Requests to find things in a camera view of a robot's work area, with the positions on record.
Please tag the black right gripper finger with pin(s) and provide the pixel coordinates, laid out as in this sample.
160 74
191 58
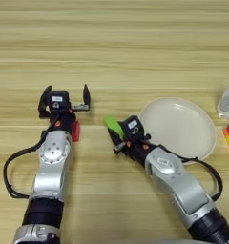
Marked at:
115 137

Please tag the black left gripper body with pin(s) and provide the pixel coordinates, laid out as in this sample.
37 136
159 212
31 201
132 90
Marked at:
64 122

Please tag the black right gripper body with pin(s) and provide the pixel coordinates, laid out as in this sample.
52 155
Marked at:
137 149

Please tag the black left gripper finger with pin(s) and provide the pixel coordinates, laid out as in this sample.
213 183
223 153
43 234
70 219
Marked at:
86 97
42 105

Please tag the green rectangular block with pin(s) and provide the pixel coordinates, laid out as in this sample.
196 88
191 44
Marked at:
112 122

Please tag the red block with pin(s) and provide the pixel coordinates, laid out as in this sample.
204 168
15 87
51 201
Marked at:
76 132

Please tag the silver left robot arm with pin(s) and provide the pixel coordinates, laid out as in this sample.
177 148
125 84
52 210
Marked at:
52 171

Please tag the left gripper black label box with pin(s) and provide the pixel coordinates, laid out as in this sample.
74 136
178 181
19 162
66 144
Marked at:
57 100

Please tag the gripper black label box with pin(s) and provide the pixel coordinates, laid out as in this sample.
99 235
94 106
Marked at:
133 127
57 100

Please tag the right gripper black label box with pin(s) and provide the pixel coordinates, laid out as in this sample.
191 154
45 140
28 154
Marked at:
133 127

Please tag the white round plate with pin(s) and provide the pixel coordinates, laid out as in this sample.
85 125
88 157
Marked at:
180 127

